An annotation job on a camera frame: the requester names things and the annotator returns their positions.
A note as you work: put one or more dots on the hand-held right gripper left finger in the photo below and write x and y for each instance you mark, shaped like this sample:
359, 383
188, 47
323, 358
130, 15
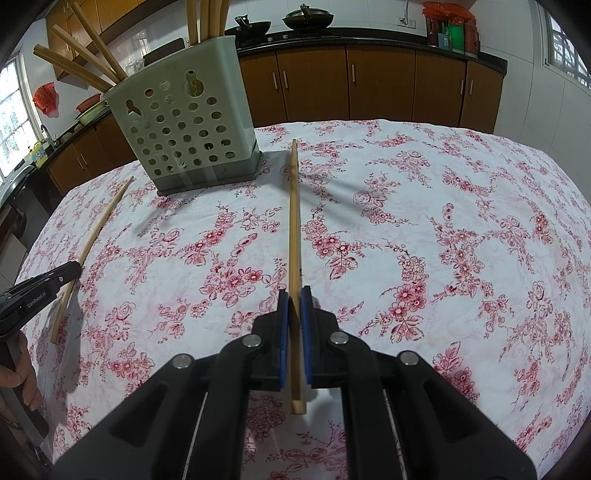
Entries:
284, 341

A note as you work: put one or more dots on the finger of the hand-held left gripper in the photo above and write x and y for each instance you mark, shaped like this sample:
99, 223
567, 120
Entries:
64, 273

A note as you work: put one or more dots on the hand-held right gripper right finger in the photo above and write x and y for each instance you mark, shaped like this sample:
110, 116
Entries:
307, 341

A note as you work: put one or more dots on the green perforated chopstick holder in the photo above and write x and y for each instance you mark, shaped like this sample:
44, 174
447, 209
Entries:
184, 138

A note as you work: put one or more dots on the person's left hand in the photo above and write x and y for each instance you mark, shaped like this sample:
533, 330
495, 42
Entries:
27, 387

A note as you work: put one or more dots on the steel sink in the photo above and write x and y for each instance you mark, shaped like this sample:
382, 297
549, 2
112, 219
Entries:
14, 184

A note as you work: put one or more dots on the yellow bottle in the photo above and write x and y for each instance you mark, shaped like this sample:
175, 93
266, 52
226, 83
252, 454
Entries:
36, 153

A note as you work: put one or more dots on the metal faucet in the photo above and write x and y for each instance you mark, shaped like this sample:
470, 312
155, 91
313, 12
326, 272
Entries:
46, 136

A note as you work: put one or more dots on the red floral tablecloth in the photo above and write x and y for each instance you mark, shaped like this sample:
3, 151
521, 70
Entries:
415, 230

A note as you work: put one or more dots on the green basin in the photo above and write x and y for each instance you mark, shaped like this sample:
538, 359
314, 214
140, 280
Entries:
92, 114

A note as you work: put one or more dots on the kitchen window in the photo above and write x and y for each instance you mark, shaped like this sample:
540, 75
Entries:
14, 115
570, 46

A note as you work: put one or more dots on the red basin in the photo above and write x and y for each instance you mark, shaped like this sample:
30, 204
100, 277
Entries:
88, 101

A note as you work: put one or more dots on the red hanging decoration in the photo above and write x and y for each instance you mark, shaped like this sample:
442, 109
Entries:
46, 99

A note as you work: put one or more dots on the dark cutting board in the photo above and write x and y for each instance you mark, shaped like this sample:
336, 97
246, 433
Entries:
164, 50

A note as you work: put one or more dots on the bamboo chopsticks in holder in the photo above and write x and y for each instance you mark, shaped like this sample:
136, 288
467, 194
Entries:
124, 18

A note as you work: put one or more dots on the brown lower kitchen cabinets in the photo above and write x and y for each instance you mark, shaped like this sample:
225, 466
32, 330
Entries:
378, 87

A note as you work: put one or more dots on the black kitchen countertop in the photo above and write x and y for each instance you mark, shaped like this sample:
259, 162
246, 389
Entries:
369, 39

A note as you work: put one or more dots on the black wok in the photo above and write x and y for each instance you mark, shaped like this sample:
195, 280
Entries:
253, 26

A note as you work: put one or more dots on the wok with lid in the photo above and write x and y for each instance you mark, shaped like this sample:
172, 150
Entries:
308, 18

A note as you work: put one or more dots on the red and green packages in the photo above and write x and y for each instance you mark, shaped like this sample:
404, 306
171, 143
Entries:
450, 27

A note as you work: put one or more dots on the white wall socket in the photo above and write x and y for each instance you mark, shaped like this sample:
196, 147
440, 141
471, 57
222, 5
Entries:
406, 21

